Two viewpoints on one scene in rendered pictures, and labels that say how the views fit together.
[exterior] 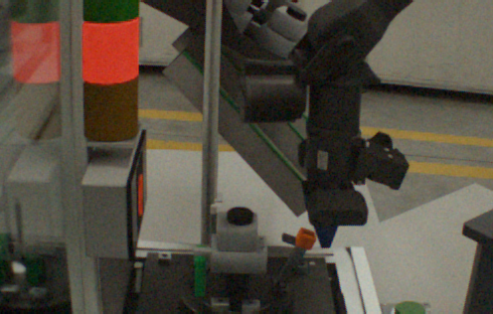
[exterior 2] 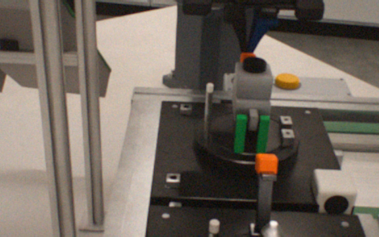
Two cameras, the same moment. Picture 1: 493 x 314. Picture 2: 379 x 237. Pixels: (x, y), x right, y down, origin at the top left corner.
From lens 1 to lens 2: 1.11 m
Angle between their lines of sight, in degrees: 78
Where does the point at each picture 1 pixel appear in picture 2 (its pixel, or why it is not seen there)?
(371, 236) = (17, 116)
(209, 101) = (89, 17)
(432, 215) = not seen: outside the picture
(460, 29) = not seen: outside the picture
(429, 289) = (120, 103)
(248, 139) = not seen: hidden behind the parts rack
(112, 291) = (244, 219)
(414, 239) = (33, 97)
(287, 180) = (100, 67)
